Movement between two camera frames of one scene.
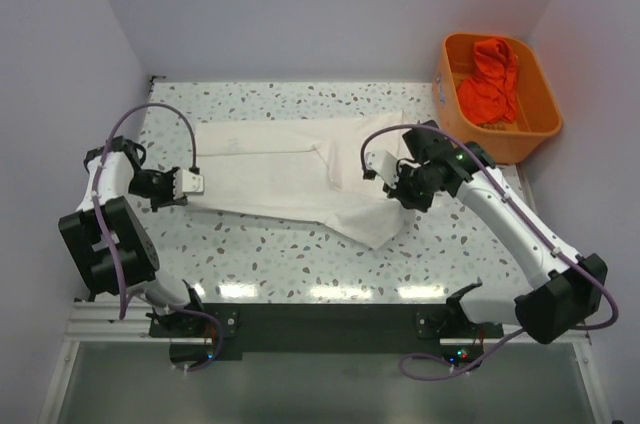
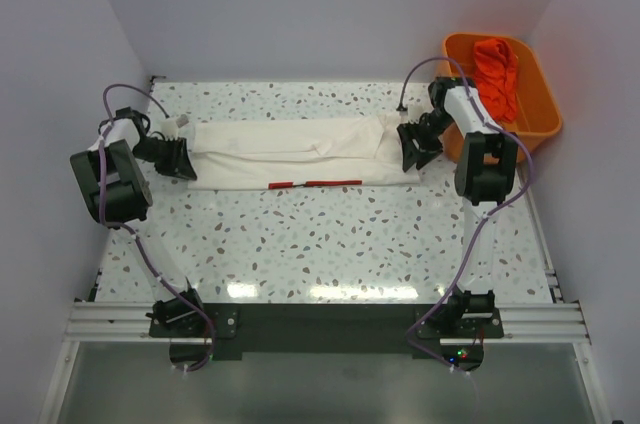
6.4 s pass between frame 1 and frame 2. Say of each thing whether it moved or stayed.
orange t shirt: stayed
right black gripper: moved
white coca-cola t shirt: moved
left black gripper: moved
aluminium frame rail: stayed
